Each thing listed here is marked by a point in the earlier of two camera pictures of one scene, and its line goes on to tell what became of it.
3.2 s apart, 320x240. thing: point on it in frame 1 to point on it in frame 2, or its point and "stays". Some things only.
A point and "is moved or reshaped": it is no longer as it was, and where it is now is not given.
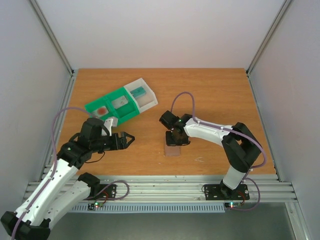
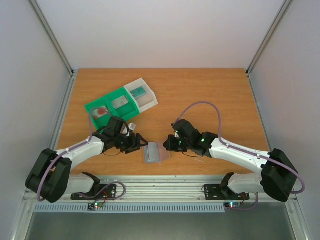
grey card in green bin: (119, 102) stays
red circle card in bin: (100, 112) stays
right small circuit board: (232, 204) stays
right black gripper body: (176, 138) to (175, 144)
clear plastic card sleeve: (171, 150) is moved or reshaped
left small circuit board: (92, 206) stays
